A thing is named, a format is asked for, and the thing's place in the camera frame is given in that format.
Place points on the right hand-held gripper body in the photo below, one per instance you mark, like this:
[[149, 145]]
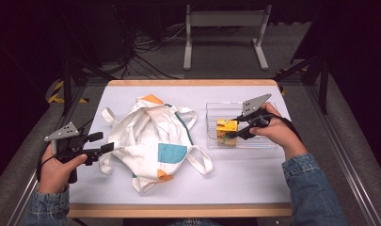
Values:
[[252, 119]]

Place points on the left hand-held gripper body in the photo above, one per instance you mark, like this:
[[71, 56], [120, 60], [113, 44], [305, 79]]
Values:
[[67, 147]]

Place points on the yellow snack packet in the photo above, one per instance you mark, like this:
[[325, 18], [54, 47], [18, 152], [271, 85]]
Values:
[[225, 126]]

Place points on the clear plastic tray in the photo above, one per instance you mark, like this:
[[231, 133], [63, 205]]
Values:
[[257, 141]]

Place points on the white patterned tote bag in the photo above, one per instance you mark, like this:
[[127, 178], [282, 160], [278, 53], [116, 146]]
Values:
[[141, 141]]

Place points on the person's left hand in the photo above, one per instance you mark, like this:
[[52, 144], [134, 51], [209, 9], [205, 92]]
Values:
[[55, 175]]

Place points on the person's right hand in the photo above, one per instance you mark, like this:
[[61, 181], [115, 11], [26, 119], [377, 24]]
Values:
[[280, 133]]

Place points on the white table mat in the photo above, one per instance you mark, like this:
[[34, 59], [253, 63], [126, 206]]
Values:
[[235, 179]]

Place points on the yellow black hazard tape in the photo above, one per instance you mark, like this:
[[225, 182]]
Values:
[[55, 99]]

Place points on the black tripod stand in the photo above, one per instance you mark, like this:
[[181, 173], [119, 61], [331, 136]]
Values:
[[66, 88]]

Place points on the black angled stand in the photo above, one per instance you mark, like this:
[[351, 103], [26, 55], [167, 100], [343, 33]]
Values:
[[323, 91]]

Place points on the white metal stand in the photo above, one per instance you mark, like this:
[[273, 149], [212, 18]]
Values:
[[225, 19]]

